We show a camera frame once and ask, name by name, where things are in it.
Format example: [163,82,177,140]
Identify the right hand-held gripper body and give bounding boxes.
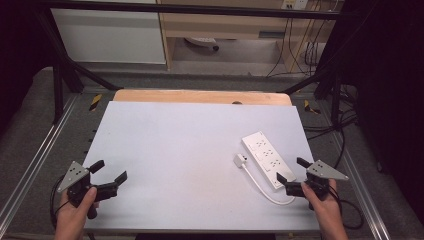
[301,159,350,212]

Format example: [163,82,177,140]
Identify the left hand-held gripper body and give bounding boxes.
[57,160,101,220]

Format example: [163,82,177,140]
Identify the white power cable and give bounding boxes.
[241,163,297,206]

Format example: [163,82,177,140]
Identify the white power strip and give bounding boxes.
[241,130,297,191]

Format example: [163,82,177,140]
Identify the white plug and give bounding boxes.
[232,152,249,169]

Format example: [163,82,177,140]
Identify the person's right hand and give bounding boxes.
[300,178,348,232]

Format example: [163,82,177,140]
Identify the person's left hand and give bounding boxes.
[54,186,100,240]

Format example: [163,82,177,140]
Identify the yellow black tape strip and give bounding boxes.
[302,98,322,116]
[87,93,104,113]

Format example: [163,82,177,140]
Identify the black metal stand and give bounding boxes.
[282,64,345,129]
[33,6,125,125]

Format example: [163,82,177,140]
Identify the black curtain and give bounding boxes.
[328,0,424,218]
[0,0,56,136]

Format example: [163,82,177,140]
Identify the wooden board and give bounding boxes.
[112,88,293,107]

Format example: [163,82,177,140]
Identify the white cabinet panel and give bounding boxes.
[50,7,167,65]

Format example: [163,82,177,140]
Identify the wooden desk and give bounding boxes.
[155,0,338,72]

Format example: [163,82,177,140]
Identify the white extension socket with black plug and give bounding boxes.
[184,36,221,52]

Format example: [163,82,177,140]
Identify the black metal crossbar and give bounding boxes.
[39,0,348,21]

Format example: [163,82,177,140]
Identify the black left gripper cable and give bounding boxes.
[49,174,73,231]

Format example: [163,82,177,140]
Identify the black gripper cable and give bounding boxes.
[49,174,73,231]
[328,185,365,231]

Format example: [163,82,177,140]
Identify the aluminium rail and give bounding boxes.
[0,94,80,228]
[328,128,392,240]

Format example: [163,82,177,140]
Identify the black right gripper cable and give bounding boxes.
[328,185,365,231]

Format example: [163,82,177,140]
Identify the bundle of black floor cables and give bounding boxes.
[301,83,360,169]

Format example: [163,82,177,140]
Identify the hanging black and yellow cables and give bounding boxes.
[265,9,333,78]

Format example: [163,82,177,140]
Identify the white wall outlet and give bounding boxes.
[280,0,310,11]

